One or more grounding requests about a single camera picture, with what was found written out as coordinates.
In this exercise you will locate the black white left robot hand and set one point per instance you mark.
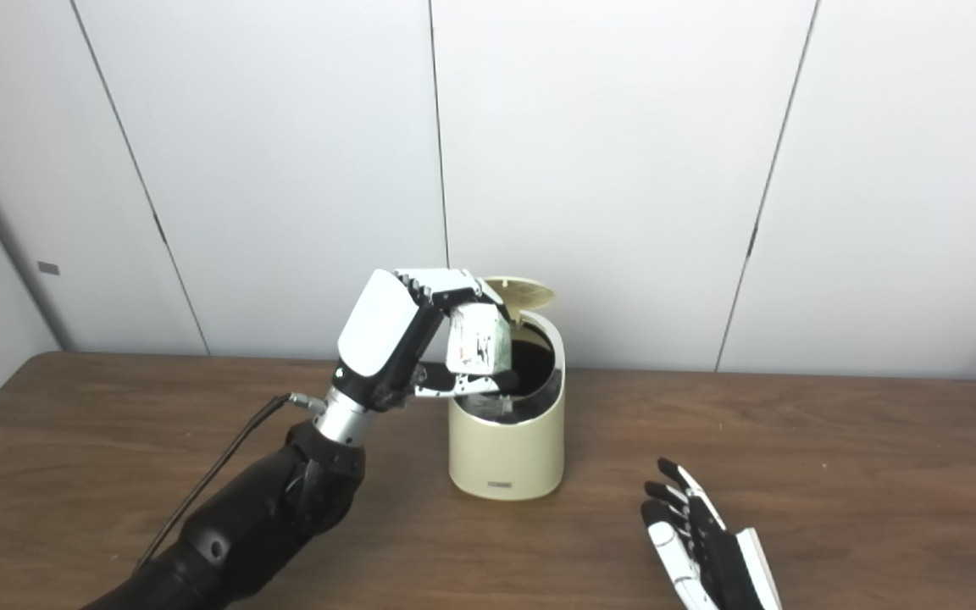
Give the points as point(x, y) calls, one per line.
point(378, 330)

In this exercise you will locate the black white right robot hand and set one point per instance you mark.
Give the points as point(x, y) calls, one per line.
point(721, 559)

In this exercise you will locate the white green milk carton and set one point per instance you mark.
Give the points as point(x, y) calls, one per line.
point(479, 339)

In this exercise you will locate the cream round bin lid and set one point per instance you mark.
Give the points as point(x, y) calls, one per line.
point(530, 292)

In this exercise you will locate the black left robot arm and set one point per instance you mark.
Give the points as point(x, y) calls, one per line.
point(251, 525)

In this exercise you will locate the cream-colored bin body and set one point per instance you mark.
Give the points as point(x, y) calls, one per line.
point(505, 449)

